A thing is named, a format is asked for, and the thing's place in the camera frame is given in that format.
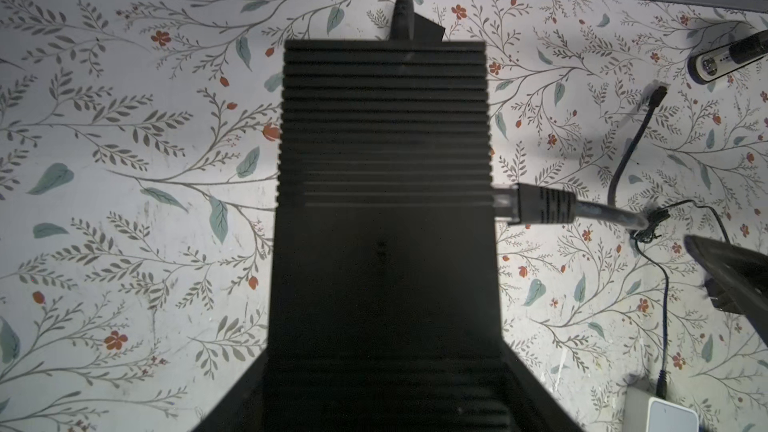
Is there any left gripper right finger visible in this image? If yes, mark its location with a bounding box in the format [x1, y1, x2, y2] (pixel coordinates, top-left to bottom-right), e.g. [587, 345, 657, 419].
[501, 342, 582, 432]

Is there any floral patterned table mat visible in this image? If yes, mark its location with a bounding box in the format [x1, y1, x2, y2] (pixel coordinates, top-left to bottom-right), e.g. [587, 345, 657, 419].
[1, 0, 767, 431]

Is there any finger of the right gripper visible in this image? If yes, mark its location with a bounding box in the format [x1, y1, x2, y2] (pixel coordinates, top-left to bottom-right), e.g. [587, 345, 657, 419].
[684, 235, 767, 343]

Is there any small black adapter with cable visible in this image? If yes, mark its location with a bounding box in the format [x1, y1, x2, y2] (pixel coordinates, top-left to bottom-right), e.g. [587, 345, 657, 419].
[390, 0, 445, 43]

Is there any black white stapler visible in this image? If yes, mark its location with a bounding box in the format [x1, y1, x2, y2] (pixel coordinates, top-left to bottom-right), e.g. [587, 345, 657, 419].
[687, 30, 768, 85]

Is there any white network switch box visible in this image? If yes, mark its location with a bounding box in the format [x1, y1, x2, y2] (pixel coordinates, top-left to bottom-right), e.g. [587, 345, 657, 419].
[622, 387, 699, 432]

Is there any black power adapter with cable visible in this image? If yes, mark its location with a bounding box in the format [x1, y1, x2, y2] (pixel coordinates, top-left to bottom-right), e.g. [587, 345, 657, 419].
[630, 199, 731, 399]

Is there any black network switch box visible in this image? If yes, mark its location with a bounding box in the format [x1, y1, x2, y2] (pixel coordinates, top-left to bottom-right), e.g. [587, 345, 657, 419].
[264, 40, 512, 431]

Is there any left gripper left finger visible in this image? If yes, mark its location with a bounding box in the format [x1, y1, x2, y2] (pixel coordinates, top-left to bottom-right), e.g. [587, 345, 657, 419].
[193, 350, 267, 432]

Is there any long black cable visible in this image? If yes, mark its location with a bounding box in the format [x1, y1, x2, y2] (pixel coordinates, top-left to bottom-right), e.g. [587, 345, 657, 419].
[491, 85, 670, 235]

